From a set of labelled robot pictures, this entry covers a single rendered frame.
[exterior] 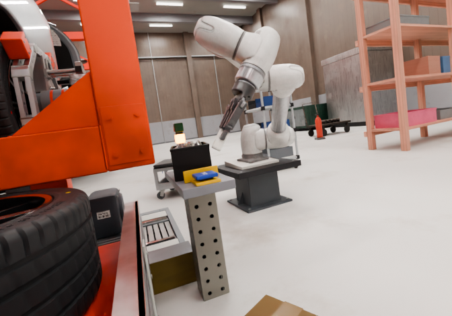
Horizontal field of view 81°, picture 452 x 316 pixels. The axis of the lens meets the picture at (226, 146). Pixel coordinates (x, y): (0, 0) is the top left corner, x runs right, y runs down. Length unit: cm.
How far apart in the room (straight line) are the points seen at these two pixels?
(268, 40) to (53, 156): 79
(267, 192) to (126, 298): 160
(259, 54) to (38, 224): 73
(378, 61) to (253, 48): 815
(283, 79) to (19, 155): 116
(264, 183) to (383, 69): 752
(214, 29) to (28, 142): 68
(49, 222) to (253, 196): 150
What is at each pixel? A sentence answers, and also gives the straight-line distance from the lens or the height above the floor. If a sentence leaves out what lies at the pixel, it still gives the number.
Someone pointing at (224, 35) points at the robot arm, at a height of 91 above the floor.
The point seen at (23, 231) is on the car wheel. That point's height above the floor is 50.
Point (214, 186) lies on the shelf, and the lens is 82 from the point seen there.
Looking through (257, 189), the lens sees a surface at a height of 13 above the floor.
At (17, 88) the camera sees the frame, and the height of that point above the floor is 89.
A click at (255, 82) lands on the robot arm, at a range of 88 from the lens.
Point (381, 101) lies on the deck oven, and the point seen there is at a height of 65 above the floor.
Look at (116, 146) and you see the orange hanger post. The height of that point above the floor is 60.
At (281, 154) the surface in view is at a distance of 312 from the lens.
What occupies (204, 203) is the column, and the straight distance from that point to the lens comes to 97.
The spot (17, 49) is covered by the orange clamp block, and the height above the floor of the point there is 105.
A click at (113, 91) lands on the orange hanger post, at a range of 99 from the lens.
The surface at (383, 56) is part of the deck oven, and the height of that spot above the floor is 192.
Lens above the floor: 63
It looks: 5 degrees down
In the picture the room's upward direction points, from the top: 8 degrees counter-clockwise
